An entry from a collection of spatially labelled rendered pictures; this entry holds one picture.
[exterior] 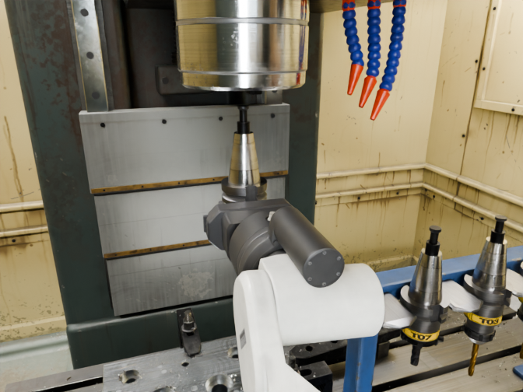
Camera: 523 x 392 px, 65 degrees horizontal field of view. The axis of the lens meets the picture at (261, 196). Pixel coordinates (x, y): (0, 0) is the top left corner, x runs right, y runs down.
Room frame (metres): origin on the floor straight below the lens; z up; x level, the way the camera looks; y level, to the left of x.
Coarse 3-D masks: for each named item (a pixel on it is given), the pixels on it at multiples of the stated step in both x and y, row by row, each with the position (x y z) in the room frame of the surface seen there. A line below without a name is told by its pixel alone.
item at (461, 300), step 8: (448, 280) 0.54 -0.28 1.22; (448, 288) 0.52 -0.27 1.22; (456, 288) 0.52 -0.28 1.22; (464, 288) 0.52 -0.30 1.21; (448, 296) 0.50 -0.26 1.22; (456, 296) 0.50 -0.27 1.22; (464, 296) 0.50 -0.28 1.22; (472, 296) 0.50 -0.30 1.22; (456, 304) 0.48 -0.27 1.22; (464, 304) 0.48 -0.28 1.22; (472, 304) 0.48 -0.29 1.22; (480, 304) 0.48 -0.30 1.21; (464, 312) 0.47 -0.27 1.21; (472, 312) 0.47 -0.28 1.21
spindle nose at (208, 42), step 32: (192, 0) 0.47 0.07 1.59; (224, 0) 0.46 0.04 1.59; (256, 0) 0.46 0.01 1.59; (288, 0) 0.48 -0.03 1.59; (192, 32) 0.48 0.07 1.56; (224, 32) 0.46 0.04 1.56; (256, 32) 0.46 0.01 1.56; (288, 32) 0.48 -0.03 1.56; (192, 64) 0.48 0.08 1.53; (224, 64) 0.46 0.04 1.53; (256, 64) 0.46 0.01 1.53; (288, 64) 0.48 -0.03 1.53
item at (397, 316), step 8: (384, 296) 0.50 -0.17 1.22; (392, 296) 0.50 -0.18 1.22; (392, 304) 0.48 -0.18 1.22; (400, 304) 0.48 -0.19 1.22; (392, 312) 0.46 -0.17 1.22; (400, 312) 0.46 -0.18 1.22; (408, 312) 0.46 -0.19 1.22; (384, 320) 0.44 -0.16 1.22; (392, 320) 0.44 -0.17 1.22; (400, 320) 0.44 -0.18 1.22; (408, 320) 0.44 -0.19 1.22; (400, 328) 0.43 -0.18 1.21
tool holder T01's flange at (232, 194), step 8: (224, 184) 0.52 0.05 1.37; (256, 184) 0.52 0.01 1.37; (264, 184) 0.52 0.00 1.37; (224, 192) 0.54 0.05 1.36; (232, 192) 0.51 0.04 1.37; (240, 192) 0.51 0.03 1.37; (248, 192) 0.52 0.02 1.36; (256, 192) 0.52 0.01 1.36; (264, 192) 0.54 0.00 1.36; (224, 200) 0.52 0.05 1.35; (232, 200) 0.51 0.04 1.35; (240, 200) 0.51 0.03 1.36; (248, 200) 0.52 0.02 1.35; (256, 200) 0.52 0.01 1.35
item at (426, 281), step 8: (424, 248) 0.49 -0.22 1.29; (424, 256) 0.48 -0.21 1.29; (432, 256) 0.47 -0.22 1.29; (440, 256) 0.47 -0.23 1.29; (416, 264) 0.49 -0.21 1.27; (424, 264) 0.47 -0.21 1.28; (432, 264) 0.47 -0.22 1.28; (440, 264) 0.47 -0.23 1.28; (416, 272) 0.48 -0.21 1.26; (424, 272) 0.47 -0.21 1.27; (432, 272) 0.47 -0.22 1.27; (440, 272) 0.47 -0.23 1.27; (416, 280) 0.48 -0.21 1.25; (424, 280) 0.47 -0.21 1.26; (432, 280) 0.47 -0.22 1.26; (440, 280) 0.47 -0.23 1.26; (416, 288) 0.47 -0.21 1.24; (424, 288) 0.47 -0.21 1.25; (432, 288) 0.47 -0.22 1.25; (440, 288) 0.47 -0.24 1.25; (416, 296) 0.47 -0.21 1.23; (424, 296) 0.47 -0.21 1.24; (432, 296) 0.46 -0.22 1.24; (440, 296) 0.47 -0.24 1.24; (424, 304) 0.46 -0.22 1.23; (432, 304) 0.46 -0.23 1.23
